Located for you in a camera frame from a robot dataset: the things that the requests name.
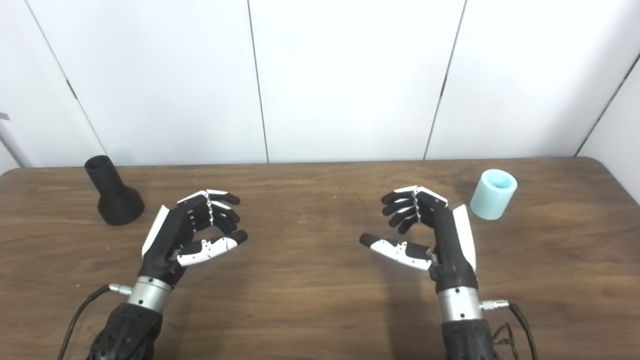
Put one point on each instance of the white wall pole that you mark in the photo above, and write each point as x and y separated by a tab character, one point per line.
12	145

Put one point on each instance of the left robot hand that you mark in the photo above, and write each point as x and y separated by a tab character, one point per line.
167	240

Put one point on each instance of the black nozzle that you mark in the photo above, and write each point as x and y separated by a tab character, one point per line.
115	197

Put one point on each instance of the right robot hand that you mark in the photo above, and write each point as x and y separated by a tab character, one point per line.
450	245

